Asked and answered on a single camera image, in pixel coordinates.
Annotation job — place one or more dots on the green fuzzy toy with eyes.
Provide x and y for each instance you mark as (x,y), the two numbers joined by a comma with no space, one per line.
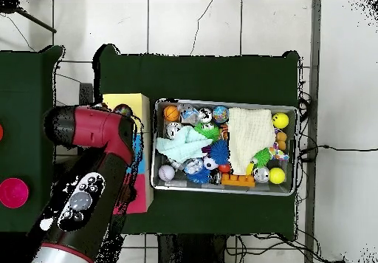
(208,131)

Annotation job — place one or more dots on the silver can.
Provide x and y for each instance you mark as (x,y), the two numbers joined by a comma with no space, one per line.
(261,175)

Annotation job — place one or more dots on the yellow smiley ball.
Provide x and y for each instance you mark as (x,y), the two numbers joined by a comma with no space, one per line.
(280,120)

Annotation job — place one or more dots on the red disc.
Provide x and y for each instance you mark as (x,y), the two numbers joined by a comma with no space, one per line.
(1,132)

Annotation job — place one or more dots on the pink disc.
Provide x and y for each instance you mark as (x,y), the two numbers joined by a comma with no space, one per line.
(13,193)

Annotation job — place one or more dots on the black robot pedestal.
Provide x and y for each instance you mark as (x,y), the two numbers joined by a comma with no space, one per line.
(195,251)

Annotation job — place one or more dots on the mint green cloth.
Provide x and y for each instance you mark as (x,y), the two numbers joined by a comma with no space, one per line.
(186,145)

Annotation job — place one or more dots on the globe print ball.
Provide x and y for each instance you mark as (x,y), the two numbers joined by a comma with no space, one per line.
(221,113)

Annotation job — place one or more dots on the clear mesh bin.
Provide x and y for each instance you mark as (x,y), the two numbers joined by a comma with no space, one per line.
(289,186)

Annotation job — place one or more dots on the small orange basketball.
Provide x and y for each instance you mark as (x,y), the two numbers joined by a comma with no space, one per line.
(172,113)

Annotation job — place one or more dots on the cream yellow cloth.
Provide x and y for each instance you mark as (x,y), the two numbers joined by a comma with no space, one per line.
(248,139)

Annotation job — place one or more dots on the blue spiky ball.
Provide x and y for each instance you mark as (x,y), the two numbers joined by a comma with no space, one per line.
(221,151)

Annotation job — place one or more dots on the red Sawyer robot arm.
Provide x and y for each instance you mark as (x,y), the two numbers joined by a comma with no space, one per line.
(97,130)

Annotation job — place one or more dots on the wooden box with three holes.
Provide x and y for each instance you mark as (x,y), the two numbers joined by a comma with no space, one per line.
(129,99)

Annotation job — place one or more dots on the black tripod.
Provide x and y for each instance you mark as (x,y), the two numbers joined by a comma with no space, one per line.
(9,6)

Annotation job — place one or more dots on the side table with green cloth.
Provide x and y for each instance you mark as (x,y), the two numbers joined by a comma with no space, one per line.
(23,97)

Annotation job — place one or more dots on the orange toy brick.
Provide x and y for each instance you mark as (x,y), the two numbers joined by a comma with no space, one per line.
(238,181)

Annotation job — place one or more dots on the plain yellow ball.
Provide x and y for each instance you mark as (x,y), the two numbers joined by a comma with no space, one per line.
(277,175)

